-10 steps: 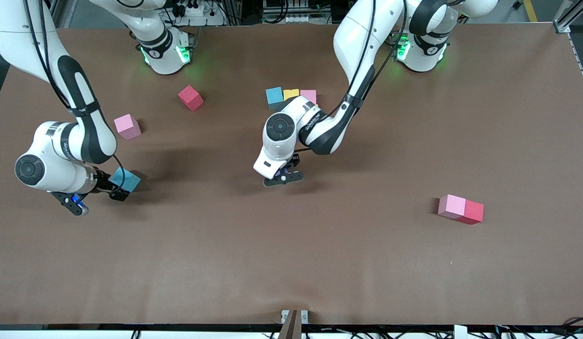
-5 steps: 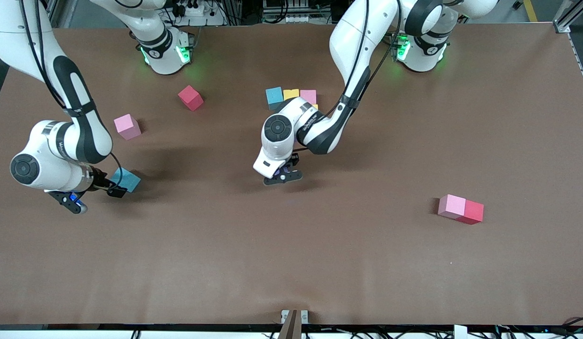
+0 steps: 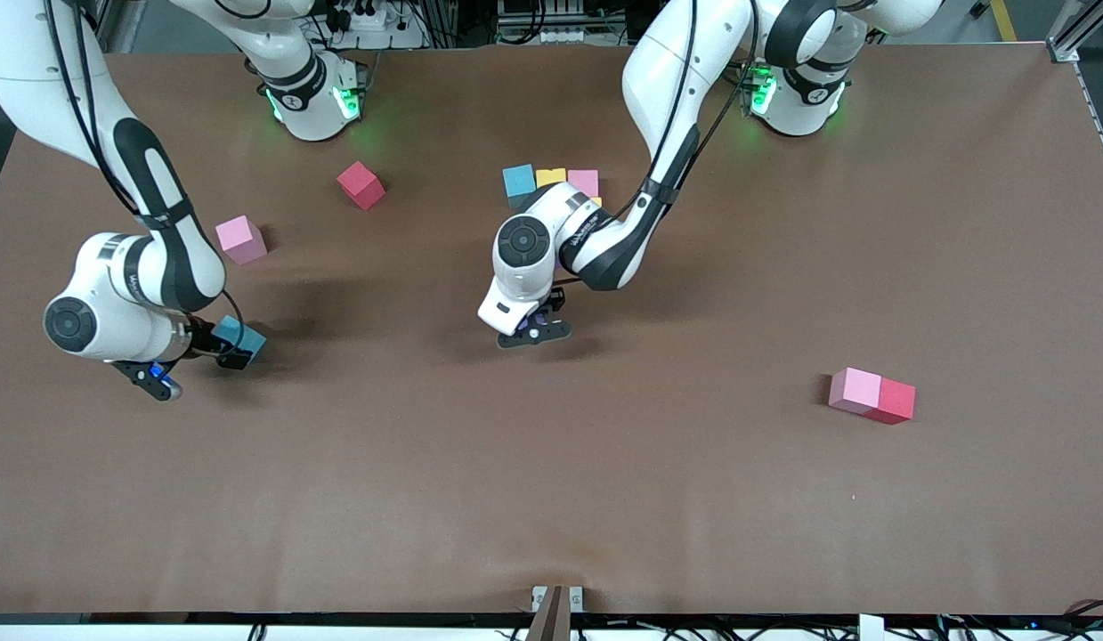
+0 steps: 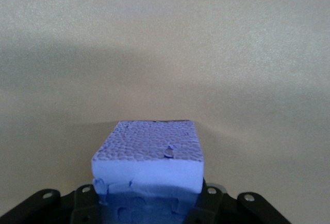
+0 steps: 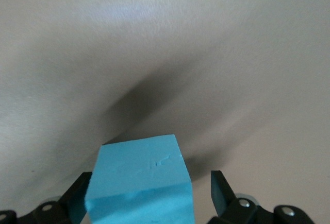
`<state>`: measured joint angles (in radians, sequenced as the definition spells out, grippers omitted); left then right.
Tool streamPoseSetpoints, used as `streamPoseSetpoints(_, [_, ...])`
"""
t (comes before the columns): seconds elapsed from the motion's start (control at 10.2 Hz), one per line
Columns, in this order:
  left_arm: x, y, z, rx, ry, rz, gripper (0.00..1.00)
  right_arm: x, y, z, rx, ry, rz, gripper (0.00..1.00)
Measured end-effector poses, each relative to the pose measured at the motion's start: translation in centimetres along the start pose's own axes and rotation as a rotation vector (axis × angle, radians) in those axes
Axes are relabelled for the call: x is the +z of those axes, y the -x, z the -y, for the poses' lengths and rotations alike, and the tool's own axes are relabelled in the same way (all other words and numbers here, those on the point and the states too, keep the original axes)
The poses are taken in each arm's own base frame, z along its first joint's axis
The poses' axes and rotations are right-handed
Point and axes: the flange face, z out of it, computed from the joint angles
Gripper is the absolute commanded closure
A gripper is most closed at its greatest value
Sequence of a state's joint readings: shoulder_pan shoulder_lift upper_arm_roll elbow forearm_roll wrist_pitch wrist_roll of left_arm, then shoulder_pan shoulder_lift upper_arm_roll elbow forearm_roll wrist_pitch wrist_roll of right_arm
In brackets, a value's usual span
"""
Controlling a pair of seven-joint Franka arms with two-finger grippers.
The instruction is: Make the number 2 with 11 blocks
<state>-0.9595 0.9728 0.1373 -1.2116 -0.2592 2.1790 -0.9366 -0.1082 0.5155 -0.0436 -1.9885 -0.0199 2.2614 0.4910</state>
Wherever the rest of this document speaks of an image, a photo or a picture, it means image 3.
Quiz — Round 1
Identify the brown table cover sheet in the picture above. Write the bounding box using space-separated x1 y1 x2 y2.
0 45 1103 615

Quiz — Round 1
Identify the brown camera mount with bracket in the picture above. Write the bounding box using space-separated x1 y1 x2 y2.
526 585 585 641

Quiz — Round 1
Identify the blue foam block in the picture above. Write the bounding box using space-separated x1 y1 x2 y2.
503 164 539 210
211 314 268 364

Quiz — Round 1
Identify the white power strip with plugs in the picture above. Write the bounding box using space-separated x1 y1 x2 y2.
324 0 427 50

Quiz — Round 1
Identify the white slotted power strip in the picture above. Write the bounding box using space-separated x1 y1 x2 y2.
498 0 605 45

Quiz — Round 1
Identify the aluminium frame profile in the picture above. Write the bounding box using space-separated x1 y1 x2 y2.
1045 0 1103 63

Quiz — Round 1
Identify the silver perforated edge rail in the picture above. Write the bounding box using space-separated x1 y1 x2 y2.
1072 61 1103 186

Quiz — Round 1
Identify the red foam block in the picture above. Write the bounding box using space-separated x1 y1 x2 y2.
863 377 917 426
337 160 386 211

